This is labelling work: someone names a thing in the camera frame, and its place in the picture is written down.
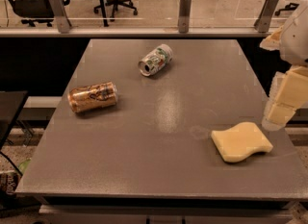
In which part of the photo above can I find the dark printed bag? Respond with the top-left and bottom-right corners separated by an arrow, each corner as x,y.
0,170 -> 19,196

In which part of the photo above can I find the green object on floor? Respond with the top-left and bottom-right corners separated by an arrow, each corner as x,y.
18,158 -> 31,174

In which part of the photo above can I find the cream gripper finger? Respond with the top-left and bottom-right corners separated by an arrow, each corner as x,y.
262,66 -> 308,131
260,26 -> 283,51

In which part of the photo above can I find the black office chair middle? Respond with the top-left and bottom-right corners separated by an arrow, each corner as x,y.
105,0 -> 138,21

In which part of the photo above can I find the black office chair left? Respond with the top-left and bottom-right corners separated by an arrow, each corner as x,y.
3,0 -> 71,28

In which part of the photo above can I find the yellow wavy sponge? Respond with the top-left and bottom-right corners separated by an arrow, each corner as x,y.
211,122 -> 273,163

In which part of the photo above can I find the orange soda can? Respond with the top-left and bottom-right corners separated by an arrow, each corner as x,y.
67,82 -> 118,113

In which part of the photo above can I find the right metal railing post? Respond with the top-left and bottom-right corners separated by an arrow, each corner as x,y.
254,0 -> 279,33

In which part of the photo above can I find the metal railing post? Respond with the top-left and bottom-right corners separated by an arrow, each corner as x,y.
178,0 -> 192,33
254,0 -> 279,33
48,0 -> 71,34

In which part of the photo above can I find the black office chair right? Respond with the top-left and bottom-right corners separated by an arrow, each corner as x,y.
274,3 -> 299,16

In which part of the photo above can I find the black office chair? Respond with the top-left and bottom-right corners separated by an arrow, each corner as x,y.
105,0 -> 138,21
3,0 -> 71,28
274,3 -> 299,16

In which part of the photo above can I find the left metal railing post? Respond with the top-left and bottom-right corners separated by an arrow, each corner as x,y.
48,0 -> 71,34

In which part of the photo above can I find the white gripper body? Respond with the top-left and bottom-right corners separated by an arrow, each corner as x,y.
279,0 -> 308,66

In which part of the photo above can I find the middle metal railing post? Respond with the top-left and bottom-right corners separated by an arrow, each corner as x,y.
178,0 -> 192,33

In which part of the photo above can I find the green and white soda can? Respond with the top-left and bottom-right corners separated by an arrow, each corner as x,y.
138,44 -> 173,77

